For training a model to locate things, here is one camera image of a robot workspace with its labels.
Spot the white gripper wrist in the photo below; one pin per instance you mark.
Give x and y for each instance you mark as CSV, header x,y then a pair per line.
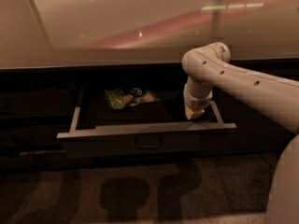
x,y
198,103

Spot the dark drawer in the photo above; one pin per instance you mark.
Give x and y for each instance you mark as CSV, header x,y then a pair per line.
x,y
35,104
47,160
30,136
152,128

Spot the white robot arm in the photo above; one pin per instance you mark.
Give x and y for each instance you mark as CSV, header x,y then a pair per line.
x,y
275,97

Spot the dark cabinet door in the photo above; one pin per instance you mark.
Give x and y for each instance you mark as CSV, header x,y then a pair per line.
x,y
254,133

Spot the green snack bag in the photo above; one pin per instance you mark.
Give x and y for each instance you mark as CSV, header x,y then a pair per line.
x,y
119,99

